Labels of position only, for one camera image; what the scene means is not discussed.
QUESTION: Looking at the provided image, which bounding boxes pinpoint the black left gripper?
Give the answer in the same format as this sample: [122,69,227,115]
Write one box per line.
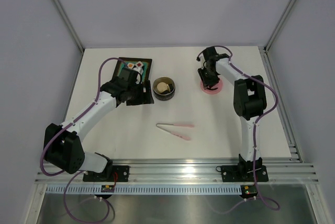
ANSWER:
[127,80,154,106]

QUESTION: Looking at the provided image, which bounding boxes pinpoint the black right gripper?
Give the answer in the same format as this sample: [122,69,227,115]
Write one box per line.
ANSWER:
[198,65,220,89]

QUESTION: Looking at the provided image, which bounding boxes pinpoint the pink lunch box lid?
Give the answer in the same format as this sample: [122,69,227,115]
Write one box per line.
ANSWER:
[200,79,224,95]

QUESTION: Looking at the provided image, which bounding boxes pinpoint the round cream rice cake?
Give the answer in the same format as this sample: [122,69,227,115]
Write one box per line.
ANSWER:
[157,82,169,94]

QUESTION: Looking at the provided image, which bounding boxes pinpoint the round steel lunch box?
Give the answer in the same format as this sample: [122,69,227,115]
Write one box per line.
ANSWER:
[152,76,176,101]

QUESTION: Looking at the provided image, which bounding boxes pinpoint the steel tongs with pink tips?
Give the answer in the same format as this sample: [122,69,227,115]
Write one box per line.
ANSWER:
[156,122,195,141]

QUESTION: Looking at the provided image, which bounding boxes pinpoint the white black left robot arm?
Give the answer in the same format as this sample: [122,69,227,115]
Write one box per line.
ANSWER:
[40,68,154,181]

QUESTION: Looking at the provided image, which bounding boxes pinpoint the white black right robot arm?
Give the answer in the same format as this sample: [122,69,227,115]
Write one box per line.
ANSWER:
[196,46,268,182]

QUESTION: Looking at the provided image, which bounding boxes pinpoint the black teal square plate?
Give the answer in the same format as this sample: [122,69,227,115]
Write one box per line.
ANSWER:
[112,57,152,84]

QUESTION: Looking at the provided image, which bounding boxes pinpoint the red centre sushi roll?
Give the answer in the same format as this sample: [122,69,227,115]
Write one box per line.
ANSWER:
[135,61,144,68]

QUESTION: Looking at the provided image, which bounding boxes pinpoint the orange centre sushi roll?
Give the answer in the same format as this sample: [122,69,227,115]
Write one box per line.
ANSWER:
[127,62,135,69]

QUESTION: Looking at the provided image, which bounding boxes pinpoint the aluminium front rail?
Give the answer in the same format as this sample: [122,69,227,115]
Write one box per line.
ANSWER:
[35,164,319,184]

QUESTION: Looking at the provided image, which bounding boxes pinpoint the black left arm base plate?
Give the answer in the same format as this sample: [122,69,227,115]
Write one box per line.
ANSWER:
[83,165,130,182]

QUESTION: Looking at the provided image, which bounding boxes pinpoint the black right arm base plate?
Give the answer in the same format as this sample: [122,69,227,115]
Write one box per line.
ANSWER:
[220,165,269,183]

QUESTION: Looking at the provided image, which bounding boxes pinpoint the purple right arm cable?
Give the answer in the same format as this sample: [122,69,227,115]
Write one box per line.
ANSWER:
[196,45,281,214]

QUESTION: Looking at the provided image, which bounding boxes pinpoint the white slotted cable duct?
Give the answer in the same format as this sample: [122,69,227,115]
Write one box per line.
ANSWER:
[46,184,242,195]

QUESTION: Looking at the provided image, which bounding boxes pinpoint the right aluminium frame post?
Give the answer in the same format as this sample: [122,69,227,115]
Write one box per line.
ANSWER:
[263,0,298,53]

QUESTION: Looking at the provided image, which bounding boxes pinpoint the aluminium frame post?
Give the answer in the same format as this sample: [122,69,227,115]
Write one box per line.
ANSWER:
[263,0,298,53]
[51,0,85,54]

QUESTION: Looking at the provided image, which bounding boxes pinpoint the left aluminium frame post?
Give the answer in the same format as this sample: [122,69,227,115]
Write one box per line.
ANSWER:
[51,0,85,54]

